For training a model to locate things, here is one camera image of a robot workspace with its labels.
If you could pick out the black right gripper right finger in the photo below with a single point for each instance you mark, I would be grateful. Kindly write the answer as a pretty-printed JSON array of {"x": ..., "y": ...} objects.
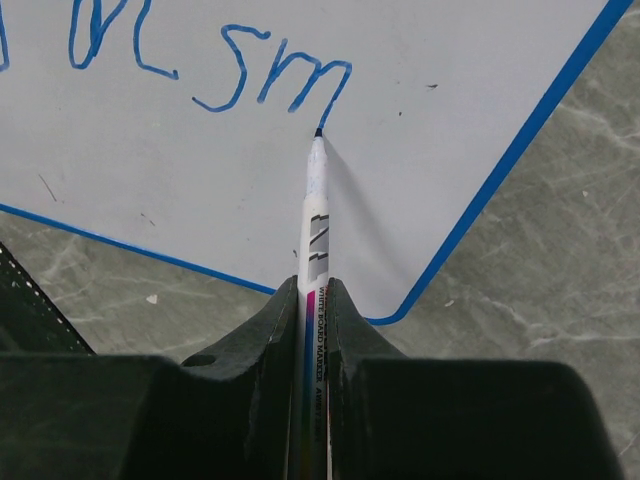
[{"x": 396, "y": 417}]

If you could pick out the white whiteboard marker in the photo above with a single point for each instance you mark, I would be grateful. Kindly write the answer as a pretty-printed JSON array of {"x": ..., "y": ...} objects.
[{"x": 312, "y": 290}]

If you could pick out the blue framed whiteboard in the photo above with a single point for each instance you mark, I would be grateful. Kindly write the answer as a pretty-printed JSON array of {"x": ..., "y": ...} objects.
[{"x": 181, "y": 129}]

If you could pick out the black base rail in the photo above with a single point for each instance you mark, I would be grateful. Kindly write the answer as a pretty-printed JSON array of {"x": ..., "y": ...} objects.
[{"x": 30, "y": 321}]

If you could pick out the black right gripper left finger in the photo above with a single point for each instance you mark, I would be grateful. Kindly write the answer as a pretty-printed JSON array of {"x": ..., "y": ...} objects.
[{"x": 223, "y": 413}]

